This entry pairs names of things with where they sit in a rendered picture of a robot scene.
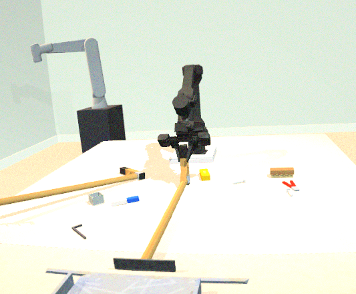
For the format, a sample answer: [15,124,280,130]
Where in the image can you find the long-handled scraper with black blade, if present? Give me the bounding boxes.
[113,144,190,272]

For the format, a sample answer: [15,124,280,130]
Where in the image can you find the red-handled pliers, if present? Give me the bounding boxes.
[282,180,299,191]

